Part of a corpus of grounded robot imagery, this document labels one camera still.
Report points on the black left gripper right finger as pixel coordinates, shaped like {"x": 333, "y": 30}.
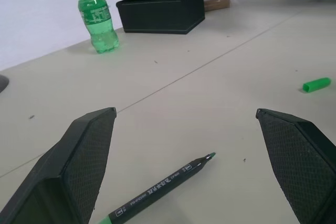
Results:
{"x": 296, "y": 161}

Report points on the black lidded box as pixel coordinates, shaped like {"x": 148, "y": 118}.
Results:
{"x": 162, "y": 11}

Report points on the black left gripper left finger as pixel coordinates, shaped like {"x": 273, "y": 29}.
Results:
{"x": 65, "y": 166}

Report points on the green marker cap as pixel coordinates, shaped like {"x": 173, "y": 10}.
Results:
{"x": 316, "y": 84}

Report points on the green plastic soda bottle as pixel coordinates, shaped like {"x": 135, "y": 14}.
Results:
{"x": 99, "y": 22}

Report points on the dark round object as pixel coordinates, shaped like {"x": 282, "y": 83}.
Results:
{"x": 3, "y": 82}

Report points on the black marker pen green tip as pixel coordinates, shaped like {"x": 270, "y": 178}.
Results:
{"x": 157, "y": 191}

